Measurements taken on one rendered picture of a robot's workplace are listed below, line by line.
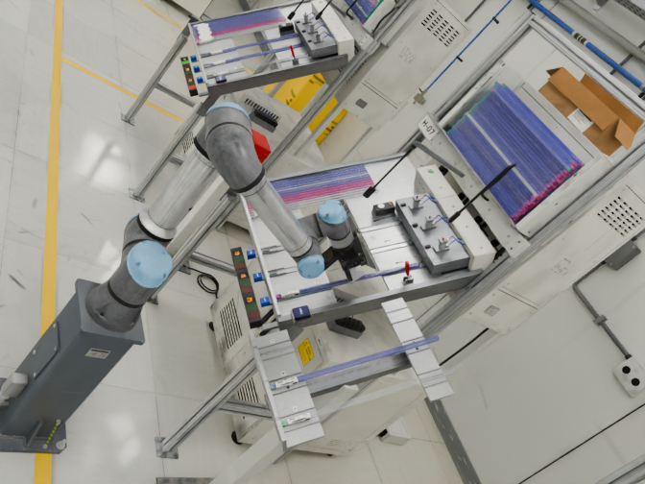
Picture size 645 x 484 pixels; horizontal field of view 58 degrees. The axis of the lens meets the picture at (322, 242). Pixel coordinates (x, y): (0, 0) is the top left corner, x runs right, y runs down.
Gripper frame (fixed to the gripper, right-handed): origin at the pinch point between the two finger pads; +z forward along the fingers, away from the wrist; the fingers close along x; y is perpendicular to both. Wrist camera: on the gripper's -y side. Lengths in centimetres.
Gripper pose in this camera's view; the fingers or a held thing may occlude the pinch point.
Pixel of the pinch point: (348, 279)
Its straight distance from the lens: 196.4
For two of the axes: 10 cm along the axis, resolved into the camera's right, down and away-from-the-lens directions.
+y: 9.3, -3.8, 0.1
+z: 2.4, 6.2, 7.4
